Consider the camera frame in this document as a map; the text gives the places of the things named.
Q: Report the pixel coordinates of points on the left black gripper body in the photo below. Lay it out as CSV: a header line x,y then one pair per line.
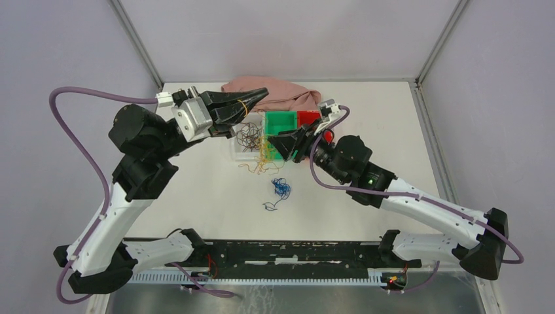
x,y
222,130

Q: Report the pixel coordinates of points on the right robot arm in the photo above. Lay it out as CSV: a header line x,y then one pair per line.
x,y
474,239

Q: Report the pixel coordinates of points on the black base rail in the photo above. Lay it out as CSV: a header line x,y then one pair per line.
x,y
257,259

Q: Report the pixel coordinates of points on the clear plastic bin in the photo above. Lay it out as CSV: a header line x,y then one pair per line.
x,y
249,136

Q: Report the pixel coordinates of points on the red plastic bin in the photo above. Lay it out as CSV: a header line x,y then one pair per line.
x,y
311,119

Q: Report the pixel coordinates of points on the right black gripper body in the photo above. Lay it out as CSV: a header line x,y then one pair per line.
x,y
323,152

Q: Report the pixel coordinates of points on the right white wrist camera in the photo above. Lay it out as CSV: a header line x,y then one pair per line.
x,y
329,113

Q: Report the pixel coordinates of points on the pink cloth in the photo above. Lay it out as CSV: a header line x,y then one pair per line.
x,y
282,94

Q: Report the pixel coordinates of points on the green plastic bin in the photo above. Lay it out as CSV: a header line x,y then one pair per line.
x,y
274,123

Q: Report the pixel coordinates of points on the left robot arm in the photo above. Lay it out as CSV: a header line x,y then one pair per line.
x,y
148,133

